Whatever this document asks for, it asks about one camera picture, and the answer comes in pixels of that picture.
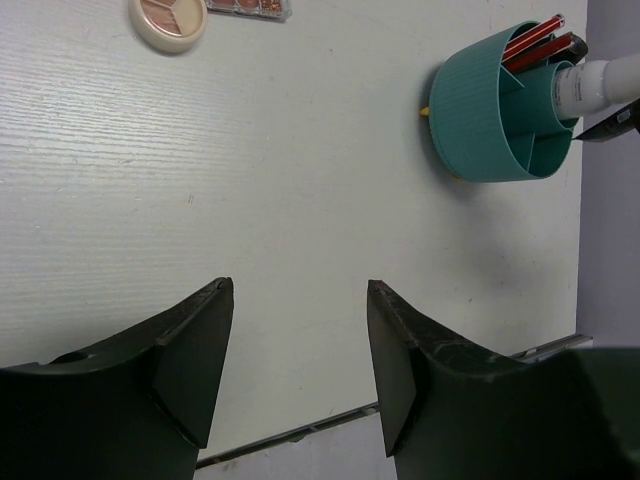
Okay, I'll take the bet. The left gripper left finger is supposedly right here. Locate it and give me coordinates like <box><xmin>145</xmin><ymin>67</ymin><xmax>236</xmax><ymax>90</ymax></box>
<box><xmin>1</xmin><ymin>277</ymin><xmax>234</xmax><ymax>479</ymax></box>

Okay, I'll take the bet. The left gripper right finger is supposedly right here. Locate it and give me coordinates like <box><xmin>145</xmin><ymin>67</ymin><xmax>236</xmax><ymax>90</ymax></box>
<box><xmin>367</xmin><ymin>280</ymin><xmax>639</xmax><ymax>479</ymax></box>

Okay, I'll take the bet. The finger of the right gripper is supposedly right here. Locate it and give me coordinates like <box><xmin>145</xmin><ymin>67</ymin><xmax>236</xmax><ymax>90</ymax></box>
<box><xmin>574</xmin><ymin>99</ymin><xmax>640</xmax><ymax>143</ymax></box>

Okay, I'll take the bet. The white cap toner bottle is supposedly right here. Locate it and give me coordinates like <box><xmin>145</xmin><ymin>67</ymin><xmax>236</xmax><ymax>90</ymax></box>
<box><xmin>552</xmin><ymin>54</ymin><xmax>640</xmax><ymax>121</ymax></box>

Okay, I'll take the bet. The red lip gloss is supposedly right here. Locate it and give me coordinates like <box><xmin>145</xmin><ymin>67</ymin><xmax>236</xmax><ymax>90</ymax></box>
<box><xmin>503</xmin><ymin>32</ymin><xmax>574</xmax><ymax>74</ymax></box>
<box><xmin>502</xmin><ymin>14</ymin><xmax>565</xmax><ymax>62</ymax></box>
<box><xmin>559</xmin><ymin>34</ymin><xmax>589</xmax><ymax>65</ymax></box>

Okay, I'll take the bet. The teal round organizer cup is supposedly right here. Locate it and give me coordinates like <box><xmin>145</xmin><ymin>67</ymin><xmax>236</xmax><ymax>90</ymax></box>
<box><xmin>428</xmin><ymin>21</ymin><xmax>576</xmax><ymax>183</ymax></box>

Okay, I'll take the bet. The square eyeshadow palette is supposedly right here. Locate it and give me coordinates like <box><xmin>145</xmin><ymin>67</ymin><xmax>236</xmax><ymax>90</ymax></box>
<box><xmin>205</xmin><ymin>0</ymin><xmax>292</xmax><ymax>22</ymax></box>

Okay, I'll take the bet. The round beige powder compact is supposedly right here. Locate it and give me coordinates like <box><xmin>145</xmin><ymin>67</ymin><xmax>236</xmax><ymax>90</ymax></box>
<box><xmin>127</xmin><ymin>0</ymin><xmax>208</xmax><ymax>55</ymax></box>

